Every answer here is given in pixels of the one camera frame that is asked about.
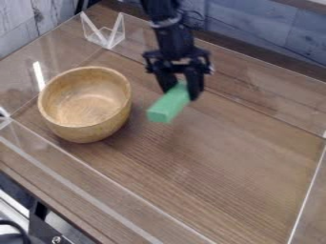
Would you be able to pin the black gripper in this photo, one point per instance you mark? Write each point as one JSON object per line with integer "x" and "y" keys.
{"x": 194, "y": 64}

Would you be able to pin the green rectangular stick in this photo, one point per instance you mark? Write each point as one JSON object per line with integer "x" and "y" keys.
{"x": 166, "y": 108}

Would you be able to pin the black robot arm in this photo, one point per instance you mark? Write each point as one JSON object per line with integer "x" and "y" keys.
{"x": 177, "y": 56}

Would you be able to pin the wooden bowl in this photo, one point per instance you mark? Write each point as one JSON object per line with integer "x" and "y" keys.
{"x": 85, "y": 103}

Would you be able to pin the clear acrylic corner bracket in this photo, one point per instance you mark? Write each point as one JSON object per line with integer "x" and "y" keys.
{"x": 105, "y": 37}

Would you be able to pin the black table frame bracket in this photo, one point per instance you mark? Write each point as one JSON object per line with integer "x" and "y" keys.
{"x": 50, "y": 228}

